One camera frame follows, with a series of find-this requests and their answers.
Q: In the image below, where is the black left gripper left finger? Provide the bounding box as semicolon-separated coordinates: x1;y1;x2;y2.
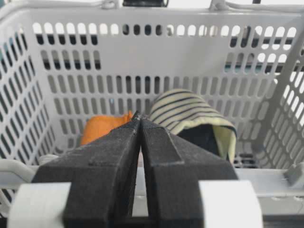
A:
33;119;141;228

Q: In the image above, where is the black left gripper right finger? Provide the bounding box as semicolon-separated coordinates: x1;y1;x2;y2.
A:
141;119;238;228

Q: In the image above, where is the striped cream fabric slipper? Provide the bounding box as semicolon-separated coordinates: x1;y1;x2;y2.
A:
148;88;237;162

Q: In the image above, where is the grey plastic shopping basket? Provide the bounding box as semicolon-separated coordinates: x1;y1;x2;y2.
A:
0;0;304;219

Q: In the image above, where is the orange cloth item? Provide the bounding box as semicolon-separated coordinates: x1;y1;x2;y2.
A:
81;111;133;145

